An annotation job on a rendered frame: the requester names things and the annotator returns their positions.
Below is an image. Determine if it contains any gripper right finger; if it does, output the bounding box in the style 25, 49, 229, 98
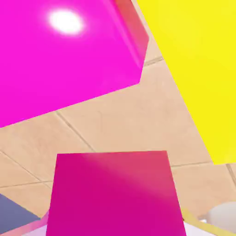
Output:
181, 207, 236, 236

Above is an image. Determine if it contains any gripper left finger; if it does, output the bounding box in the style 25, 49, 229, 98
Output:
1, 210, 50, 236

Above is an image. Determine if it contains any small magenta cube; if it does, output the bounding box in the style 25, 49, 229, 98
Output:
45, 150, 187, 236

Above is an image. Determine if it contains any large yellow box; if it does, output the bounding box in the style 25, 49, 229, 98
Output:
136, 0, 236, 165

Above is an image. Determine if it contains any large magenta box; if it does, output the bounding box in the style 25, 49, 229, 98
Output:
0, 0, 149, 128

